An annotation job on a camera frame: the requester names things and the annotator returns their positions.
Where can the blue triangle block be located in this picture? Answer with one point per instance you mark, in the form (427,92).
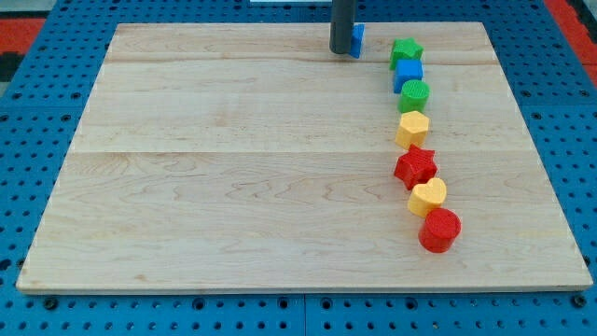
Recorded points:
(357,40)

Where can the red star block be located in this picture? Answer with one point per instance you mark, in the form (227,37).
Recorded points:
(415,167)

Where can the green star block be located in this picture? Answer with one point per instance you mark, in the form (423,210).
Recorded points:
(405,49)

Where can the light wooden board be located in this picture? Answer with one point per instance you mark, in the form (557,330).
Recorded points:
(237,158)

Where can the yellow hexagon block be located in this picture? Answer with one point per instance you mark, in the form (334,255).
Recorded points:
(412,129)

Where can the yellow heart block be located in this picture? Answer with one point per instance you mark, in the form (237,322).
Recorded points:
(427,197)

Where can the green cylinder block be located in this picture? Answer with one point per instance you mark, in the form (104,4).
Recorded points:
(414,96)

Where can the blue cube block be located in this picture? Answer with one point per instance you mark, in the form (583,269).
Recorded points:
(406,70)

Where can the red cylinder block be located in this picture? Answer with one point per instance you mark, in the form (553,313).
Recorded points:
(440,229)

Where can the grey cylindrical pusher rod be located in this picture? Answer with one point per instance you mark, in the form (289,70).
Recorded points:
(341,25)

